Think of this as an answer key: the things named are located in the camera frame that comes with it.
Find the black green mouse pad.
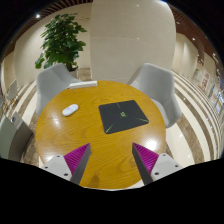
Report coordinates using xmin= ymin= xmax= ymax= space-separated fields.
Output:
xmin=99 ymin=100 xmax=149 ymax=134

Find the white computer mouse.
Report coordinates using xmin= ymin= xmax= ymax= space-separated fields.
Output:
xmin=62 ymin=104 xmax=79 ymax=116

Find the round wooden table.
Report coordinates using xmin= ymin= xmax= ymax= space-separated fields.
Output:
xmin=35 ymin=81 xmax=166 ymax=189

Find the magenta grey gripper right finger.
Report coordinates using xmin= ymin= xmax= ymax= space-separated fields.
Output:
xmin=132 ymin=143 xmax=182 ymax=185

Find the grey chair at left edge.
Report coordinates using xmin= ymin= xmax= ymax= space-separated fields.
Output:
xmin=0 ymin=112 xmax=33 ymax=162

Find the grey right chair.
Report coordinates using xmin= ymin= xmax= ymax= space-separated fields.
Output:
xmin=128 ymin=63 xmax=182 ymax=128

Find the green potted plant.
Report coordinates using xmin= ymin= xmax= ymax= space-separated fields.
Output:
xmin=35 ymin=13 xmax=87 ymax=72

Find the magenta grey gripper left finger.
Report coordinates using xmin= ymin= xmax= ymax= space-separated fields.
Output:
xmin=42 ymin=144 xmax=91 ymax=185

